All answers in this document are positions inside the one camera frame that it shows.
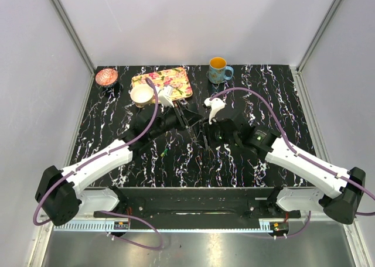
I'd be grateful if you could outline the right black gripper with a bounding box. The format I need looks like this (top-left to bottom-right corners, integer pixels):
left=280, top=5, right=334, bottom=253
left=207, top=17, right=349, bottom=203
left=196, top=117, right=240, bottom=150

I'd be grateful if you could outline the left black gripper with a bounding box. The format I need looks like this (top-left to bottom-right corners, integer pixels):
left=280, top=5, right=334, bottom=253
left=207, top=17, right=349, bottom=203
left=149, top=101, right=203, bottom=141

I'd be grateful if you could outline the black remote control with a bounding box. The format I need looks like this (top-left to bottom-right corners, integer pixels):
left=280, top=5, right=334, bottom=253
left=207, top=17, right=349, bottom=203
left=183, top=109, right=209, bottom=150

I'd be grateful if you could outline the green battery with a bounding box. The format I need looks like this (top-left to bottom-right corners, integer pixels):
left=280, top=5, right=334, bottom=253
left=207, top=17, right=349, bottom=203
left=161, top=148, right=168, bottom=157

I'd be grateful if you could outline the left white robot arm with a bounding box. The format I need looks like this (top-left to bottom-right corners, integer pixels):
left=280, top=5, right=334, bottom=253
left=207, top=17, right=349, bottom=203
left=33, top=101, right=202, bottom=226

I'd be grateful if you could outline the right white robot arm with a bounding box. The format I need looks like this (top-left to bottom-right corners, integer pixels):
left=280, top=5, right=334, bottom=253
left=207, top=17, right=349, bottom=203
left=203, top=119, right=366, bottom=224

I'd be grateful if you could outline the floral rectangular tray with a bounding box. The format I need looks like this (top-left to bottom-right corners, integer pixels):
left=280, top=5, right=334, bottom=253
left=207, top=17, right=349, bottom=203
left=131, top=67, right=193, bottom=101

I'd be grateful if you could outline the cream white bowl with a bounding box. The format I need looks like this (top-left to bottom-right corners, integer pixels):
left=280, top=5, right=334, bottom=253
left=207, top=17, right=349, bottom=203
left=130, top=84, right=154, bottom=108

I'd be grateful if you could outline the blue mug orange inside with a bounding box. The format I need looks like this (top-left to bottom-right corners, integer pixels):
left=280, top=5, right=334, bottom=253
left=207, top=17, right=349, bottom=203
left=208, top=57, right=234, bottom=84

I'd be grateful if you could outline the red patterned bowl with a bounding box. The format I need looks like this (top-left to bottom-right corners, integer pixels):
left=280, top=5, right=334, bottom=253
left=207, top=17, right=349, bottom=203
left=95, top=68, right=118, bottom=87

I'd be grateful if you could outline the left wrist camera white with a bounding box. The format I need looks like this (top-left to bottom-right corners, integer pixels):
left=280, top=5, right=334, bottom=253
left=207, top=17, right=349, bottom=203
left=158, top=85, right=174, bottom=108

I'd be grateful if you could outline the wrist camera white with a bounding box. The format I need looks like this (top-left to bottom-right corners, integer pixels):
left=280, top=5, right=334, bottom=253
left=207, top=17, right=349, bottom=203
left=204, top=98, right=226, bottom=125
left=158, top=85, right=174, bottom=108

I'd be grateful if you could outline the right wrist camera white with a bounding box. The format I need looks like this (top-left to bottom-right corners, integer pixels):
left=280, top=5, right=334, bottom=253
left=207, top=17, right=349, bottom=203
left=204, top=98, right=226, bottom=125

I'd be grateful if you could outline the left aluminium frame post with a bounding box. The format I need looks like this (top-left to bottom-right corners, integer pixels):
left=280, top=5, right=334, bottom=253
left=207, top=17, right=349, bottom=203
left=49, top=0, right=96, bottom=76

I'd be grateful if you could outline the aluminium frame post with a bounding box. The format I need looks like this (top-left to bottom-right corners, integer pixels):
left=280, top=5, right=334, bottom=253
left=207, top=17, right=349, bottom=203
left=49, top=0, right=96, bottom=76
left=296, top=0, right=344, bottom=73

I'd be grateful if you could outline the aluminium frame rail front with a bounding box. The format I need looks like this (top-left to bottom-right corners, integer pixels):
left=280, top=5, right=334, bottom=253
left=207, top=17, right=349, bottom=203
left=40, top=196, right=360, bottom=234

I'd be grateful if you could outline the right aluminium frame post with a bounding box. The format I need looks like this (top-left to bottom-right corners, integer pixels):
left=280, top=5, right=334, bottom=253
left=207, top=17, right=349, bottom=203
left=296, top=0, right=344, bottom=73

